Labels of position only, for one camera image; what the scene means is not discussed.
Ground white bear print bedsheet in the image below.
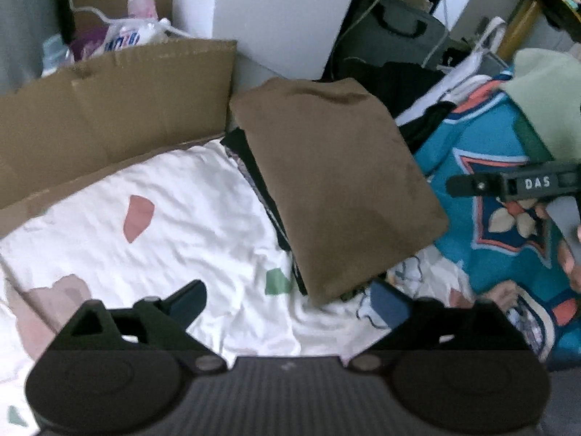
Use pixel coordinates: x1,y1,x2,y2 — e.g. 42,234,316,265
0,138,477,436

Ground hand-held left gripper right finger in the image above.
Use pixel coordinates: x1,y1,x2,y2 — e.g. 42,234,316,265
346,280,530,373

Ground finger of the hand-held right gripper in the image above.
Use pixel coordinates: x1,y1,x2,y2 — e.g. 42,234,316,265
446,169,505,199

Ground brown cardboard sheet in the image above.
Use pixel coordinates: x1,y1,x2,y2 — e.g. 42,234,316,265
0,39,239,225

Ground purple packet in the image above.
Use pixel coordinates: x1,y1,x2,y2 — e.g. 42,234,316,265
70,26,107,62

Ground white plastic packet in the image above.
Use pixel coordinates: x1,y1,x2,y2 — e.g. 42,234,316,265
103,17,172,55

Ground dark grey bag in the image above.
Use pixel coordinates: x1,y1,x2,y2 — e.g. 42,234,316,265
336,0,450,82

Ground person's right hand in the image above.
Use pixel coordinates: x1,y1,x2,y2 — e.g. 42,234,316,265
557,225,581,292

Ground black folded garment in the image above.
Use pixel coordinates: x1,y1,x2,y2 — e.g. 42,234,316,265
220,127,318,298

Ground white clothes hanger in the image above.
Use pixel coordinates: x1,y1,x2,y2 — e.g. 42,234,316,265
435,17,510,101

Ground light green garment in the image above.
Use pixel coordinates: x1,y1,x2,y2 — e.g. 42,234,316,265
513,48,581,164

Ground round table with gold rim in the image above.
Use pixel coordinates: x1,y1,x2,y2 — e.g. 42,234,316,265
490,0,581,62

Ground brown printed t-shirt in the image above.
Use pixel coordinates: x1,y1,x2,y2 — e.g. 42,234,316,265
228,77,450,305

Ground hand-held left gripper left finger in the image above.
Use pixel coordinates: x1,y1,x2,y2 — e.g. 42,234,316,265
58,279,228,374

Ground black clothes pile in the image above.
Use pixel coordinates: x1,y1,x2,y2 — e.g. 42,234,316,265
324,61,457,155

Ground pink packet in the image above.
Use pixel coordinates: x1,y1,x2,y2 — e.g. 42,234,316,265
127,0,161,21

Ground teal printed blanket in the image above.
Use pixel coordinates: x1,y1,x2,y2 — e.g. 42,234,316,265
415,68,581,364

